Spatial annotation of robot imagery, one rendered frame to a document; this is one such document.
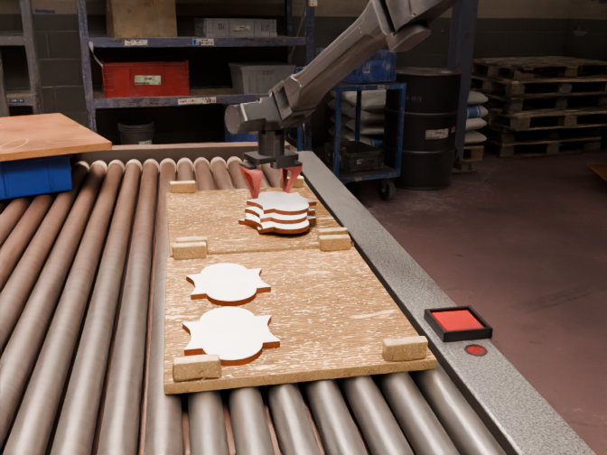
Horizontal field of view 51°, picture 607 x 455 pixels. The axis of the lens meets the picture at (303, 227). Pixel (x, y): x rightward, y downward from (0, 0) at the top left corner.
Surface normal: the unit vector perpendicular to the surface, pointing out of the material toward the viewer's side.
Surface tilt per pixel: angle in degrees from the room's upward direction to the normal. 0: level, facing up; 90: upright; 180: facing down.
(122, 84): 90
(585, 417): 0
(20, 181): 90
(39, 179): 90
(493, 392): 0
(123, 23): 84
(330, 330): 0
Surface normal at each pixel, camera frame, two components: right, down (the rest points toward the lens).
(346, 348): 0.01, -0.94
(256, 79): 0.42, 0.42
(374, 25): -0.84, 0.22
